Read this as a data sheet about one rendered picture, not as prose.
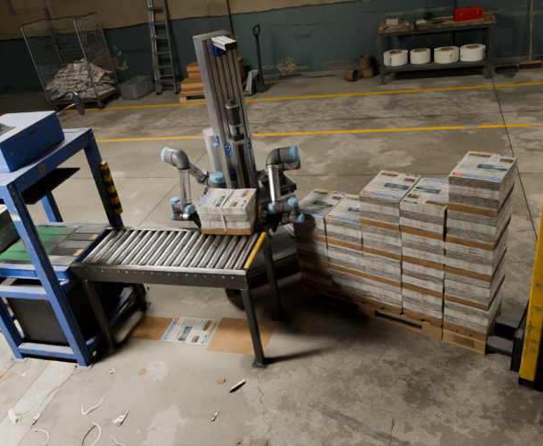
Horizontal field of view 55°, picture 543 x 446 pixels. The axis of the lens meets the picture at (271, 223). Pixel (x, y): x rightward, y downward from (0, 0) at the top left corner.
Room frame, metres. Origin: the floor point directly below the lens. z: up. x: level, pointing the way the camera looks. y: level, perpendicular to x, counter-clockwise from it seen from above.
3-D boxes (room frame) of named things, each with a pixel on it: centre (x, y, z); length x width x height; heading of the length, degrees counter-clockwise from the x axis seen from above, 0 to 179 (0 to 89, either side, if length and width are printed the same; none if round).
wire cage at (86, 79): (10.71, 3.34, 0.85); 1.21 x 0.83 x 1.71; 70
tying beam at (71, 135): (3.53, 1.71, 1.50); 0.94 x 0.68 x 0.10; 160
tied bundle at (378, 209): (3.07, -0.83, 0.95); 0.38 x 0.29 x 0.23; 140
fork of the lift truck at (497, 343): (2.71, -1.06, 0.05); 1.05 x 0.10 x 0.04; 50
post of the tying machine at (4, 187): (3.02, 1.58, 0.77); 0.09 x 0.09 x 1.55; 70
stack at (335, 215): (3.15, -0.72, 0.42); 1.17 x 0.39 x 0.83; 50
